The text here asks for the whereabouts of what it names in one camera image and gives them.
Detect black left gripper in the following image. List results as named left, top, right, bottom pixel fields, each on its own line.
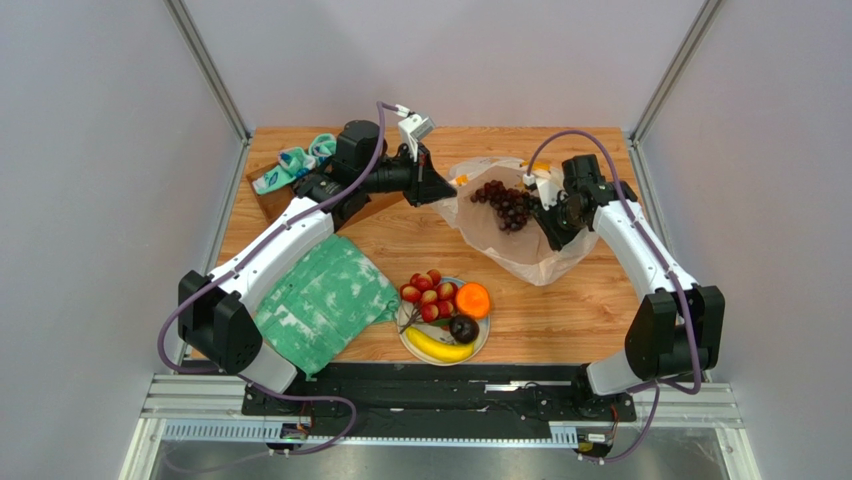
left=359, top=143, right=457, bottom=209

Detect translucent white plastic bag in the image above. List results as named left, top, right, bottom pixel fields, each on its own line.
left=431, top=157, right=599, bottom=286

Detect dark fake grape bunch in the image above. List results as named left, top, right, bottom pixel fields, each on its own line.
left=468, top=180, right=534, bottom=234

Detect red fake fruit bunch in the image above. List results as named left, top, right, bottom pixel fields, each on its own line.
left=398, top=269, right=461, bottom=333

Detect orange fake tangerine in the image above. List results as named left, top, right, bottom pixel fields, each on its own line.
left=455, top=282, right=492, bottom=320

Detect dark round fake fruit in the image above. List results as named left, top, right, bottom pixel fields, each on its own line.
left=448, top=315, right=480, bottom=345

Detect yellow fake banana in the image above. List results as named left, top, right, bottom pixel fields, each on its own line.
left=403, top=328, right=475, bottom=363

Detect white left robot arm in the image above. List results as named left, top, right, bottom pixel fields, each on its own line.
left=167, top=108, right=456, bottom=394

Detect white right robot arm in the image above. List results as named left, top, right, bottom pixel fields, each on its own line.
left=522, top=155, right=725, bottom=396

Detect teal white rolled sock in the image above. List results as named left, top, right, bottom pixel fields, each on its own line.
left=309, top=133, right=337, bottom=162

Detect cream and blue ceramic plate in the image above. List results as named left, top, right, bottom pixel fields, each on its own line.
left=395, top=269, right=492, bottom=366

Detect green white cloth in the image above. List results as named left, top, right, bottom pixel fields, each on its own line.
left=254, top=235, right=401, bottom=378

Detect white teal patterned sock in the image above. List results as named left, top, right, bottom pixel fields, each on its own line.
left=252, top=147, right=318, bottom=195

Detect wooden compartment tray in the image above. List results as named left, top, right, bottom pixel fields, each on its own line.
left=244, top=163, right=404, bottom=230

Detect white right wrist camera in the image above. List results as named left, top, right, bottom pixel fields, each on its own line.
left=522, top=171, right=562, bottom=211

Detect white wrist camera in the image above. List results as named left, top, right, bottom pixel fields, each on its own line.
left=522, top=171, right=562, bottom=211
left=395, top=104, right=435, bottom=163

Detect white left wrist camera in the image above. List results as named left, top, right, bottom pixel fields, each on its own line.
left=395, top=104, right=435, bottom=163

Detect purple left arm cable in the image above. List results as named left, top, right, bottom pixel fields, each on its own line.
left=156, top=101, right=401, bottom=457

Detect aluminium frame rail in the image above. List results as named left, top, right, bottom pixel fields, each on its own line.
left=164, top=0, right=252, bottom=145

